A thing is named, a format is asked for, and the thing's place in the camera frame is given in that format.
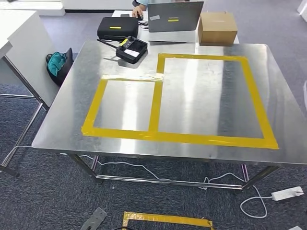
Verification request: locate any stainless steel workbench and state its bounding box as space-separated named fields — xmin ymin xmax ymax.
xmin=32 ymin=40 xmax=307 ymax=194

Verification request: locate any black remote controller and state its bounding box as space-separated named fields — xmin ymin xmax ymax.
xmin=97 ymin=35 xmax=148 ymax=65

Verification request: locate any small yellow tape rectangle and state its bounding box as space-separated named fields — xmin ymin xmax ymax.
xmin=81 ymin=74 xmax=164 ymax=140

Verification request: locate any white desk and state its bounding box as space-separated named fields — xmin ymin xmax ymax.
xmin=111 ymin=9 xmax=240 ymax=45

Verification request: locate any black zip case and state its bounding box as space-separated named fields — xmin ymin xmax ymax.
xmin=97 ymin=16 xmax=139 ymax=41

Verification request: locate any grey laptop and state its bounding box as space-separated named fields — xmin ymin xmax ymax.
xmin=147 ymin=0 xmax=204 ymax=44

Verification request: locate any yellow tape square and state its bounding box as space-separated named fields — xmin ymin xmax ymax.
xmin=122 ymin=211 xmax=215 ymax=230

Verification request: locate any person at laptop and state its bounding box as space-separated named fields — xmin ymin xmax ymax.
xmin=131 ymin=0 xmax=154 ymax=19

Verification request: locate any brown cardboard box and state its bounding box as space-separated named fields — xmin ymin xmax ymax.
xmin=197 ymin=12 xmax=238 ymax=46

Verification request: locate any black bag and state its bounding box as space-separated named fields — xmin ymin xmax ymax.
xmin=45 ymin=47 xmax=73 ymax=87

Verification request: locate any white low cabinet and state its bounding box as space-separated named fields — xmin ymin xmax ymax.
xmin=60 ymin=0 xmax=135 ymax=13

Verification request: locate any large yellow tape rectangle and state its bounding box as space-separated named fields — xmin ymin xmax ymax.
xmin=148 ymin=53 xmax=280 ymax=150

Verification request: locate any white board panel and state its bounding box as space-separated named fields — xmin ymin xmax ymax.
xmin=7 ymin=12 xmax=60 ymax=109

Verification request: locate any white power strip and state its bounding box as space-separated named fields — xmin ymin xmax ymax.
xmin=271 ymin=186 xmax=305 ymax=202

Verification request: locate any white low platform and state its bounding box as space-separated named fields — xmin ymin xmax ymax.
xmin=0 ymin=0 xmax=65 ymax=16

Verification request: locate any steel leg table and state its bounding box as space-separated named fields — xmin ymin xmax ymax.
xmin=0 ymin=9 xmax=50 ymax=177

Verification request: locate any white cable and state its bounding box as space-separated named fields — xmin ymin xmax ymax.
xmin=60 ymin=154 xmax=245 ymax=191
xmin=7 ymin=144 xmax=33 ymax=150
xmin=240 ymin=185 xmax=273 ymax=219

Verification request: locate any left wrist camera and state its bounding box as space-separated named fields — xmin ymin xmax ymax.
xmin=80 ymin=207 xmax=107 ymax=230

